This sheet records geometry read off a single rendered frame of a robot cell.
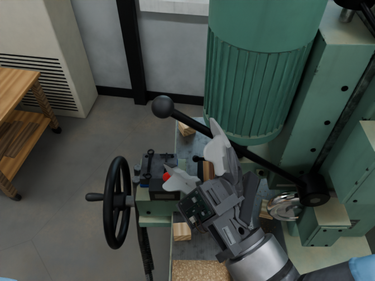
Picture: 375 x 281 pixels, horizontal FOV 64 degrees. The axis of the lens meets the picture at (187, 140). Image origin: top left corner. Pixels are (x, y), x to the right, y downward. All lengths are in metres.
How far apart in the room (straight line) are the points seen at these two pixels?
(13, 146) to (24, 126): 0.19
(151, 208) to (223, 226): 0.41
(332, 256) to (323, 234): 0.27
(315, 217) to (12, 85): 1.79
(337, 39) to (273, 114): 0.16
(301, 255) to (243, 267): 0.51
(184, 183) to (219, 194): 0.09
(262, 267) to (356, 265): 0.12
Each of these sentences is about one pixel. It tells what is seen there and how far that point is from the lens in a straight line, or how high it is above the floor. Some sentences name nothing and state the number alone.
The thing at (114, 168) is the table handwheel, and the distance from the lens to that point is 0.90.
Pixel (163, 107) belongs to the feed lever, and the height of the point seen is 1.37.
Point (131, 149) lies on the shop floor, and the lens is 2.17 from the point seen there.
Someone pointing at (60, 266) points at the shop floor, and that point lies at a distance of 1.88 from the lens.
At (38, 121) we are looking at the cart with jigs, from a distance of 2.30.
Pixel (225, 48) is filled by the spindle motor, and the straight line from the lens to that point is 0.50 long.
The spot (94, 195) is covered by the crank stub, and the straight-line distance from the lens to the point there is 0.89.
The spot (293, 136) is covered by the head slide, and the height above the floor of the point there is 1.21.
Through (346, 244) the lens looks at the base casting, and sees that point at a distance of 1.04.
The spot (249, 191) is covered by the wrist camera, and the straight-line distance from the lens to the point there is 0.54.
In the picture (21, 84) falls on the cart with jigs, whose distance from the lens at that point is 2.05.
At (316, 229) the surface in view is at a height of 1.06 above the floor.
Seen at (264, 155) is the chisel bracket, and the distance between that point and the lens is 0.78.
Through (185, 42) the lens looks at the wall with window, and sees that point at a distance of 2.12.
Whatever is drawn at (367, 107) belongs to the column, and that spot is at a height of 1.32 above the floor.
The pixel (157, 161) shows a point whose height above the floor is 1.00.
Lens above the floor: 1.67
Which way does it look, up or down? 50 degrees down
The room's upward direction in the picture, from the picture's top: straight up
